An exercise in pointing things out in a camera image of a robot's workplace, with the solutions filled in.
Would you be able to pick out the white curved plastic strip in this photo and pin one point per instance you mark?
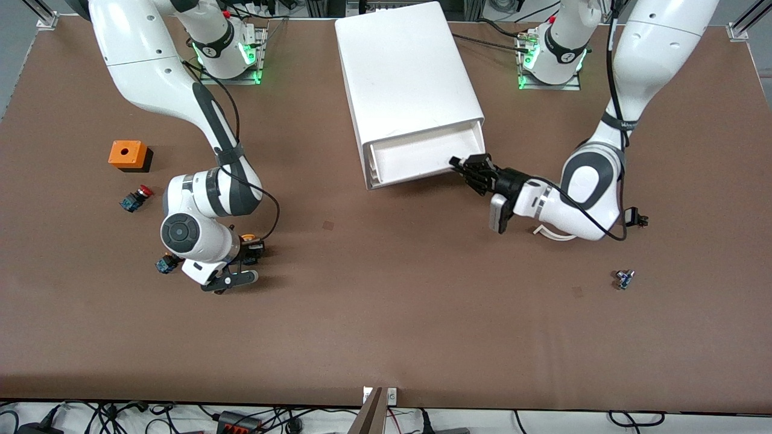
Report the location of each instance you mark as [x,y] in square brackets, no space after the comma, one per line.
[552,234]

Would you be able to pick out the wooden strip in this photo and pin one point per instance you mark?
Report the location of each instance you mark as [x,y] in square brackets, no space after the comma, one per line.
[369,416]

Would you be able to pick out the small black electrical component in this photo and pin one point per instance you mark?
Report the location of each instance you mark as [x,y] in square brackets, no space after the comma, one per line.
[633,217]

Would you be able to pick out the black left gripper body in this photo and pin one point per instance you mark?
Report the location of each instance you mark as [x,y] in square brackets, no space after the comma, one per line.
[508,180]

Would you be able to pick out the red push button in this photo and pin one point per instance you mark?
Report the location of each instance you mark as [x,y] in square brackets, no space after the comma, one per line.
[136,198]

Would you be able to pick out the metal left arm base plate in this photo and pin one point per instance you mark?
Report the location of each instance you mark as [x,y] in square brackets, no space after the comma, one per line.
[525,84]

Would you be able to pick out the small blue electronic component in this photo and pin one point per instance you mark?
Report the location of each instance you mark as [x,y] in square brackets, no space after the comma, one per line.
[624,279]

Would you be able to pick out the yellow push button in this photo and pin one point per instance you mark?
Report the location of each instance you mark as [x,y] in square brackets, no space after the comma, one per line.
[248,238]

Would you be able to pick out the white metal bracket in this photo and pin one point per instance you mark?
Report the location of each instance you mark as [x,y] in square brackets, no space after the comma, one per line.
[392,396]

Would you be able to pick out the metal table corner bracket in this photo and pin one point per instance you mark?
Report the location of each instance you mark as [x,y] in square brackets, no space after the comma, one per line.
[47,21]
[738,31]

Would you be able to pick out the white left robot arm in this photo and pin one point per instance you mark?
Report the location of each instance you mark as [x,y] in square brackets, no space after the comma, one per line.
[657,48]

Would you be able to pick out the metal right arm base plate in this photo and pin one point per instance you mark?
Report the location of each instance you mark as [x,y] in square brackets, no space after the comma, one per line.
[260,57]

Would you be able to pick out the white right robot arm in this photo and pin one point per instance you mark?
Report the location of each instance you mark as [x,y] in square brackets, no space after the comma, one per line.
[132,48]

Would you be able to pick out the orange box with hole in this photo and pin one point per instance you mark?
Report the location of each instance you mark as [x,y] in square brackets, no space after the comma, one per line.
[126,154]

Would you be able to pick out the black orange power strip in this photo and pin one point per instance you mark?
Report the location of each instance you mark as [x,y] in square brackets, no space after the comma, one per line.
[238,422]

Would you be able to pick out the green push button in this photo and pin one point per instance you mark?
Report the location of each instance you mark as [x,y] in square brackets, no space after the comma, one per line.
[164,264]

